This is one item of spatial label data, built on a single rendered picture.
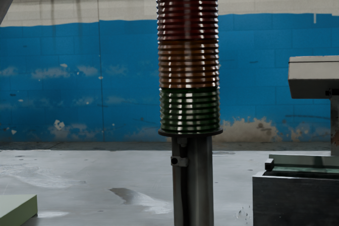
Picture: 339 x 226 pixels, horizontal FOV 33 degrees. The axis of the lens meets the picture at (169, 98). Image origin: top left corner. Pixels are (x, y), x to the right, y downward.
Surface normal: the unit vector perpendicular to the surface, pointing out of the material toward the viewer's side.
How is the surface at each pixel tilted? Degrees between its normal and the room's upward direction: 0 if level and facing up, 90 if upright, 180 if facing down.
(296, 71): 55
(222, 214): 0
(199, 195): 90
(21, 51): 90
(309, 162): 45
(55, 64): 90
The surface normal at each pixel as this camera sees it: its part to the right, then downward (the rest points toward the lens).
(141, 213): -0.03, -0.99
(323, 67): -0.27, -0.49
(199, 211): -0.31, 0.11
